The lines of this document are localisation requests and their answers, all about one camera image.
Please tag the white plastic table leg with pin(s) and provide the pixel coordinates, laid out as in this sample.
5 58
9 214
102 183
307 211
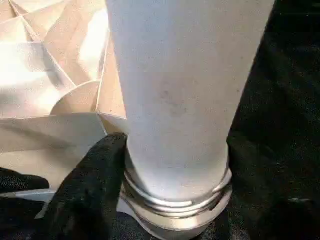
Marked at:
185 75

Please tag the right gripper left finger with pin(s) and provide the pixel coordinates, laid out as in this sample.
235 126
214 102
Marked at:
92 195

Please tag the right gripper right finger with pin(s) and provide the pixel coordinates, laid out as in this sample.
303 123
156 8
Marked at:
265 205

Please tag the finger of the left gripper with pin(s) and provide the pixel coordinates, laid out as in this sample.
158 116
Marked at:
22 181

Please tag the white plastic table top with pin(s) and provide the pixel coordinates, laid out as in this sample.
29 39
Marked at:
37 87

